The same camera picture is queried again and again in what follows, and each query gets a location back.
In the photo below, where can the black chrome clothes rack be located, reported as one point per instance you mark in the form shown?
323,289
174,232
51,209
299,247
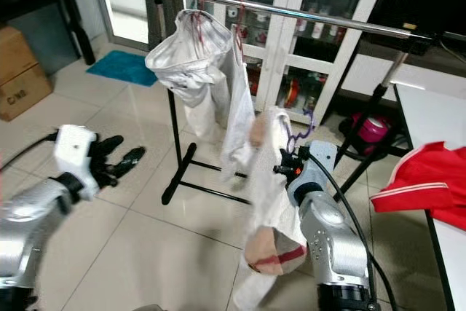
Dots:
306,12

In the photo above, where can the white drawer front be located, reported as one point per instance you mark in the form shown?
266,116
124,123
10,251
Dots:
364,78

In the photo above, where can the teal floor mat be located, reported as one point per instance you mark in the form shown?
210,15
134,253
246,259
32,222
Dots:
120,69

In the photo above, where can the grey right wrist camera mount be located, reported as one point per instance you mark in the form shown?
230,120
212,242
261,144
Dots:
320,162

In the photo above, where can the plain cardboard box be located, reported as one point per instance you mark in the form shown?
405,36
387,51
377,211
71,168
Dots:
14,52

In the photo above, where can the white printed shirt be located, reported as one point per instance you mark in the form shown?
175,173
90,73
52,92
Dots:
269,202

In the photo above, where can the white logo t-shirt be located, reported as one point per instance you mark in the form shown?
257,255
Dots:
239,121

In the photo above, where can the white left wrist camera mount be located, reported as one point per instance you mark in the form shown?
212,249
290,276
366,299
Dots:
74,151

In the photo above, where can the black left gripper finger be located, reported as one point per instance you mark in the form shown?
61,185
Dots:
109,146
129,162

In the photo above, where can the black desk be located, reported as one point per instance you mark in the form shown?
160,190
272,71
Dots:
76,23

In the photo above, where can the white denim jeans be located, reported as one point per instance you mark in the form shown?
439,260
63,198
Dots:
189,63

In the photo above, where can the glass sliding door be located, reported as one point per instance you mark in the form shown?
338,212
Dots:
124,5

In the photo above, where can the red garment white trim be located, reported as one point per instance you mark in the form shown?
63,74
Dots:
415,187

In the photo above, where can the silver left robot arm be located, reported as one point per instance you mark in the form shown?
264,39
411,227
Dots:
36,223

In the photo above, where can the dark grey curtain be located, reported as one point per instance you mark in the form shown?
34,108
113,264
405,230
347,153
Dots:
156,20

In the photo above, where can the magenta round appliance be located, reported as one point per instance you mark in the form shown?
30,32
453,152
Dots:
371,132

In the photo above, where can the printed cardboard box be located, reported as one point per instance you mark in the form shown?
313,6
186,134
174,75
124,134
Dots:
22,96

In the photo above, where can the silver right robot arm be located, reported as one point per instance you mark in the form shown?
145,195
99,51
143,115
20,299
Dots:
331,245

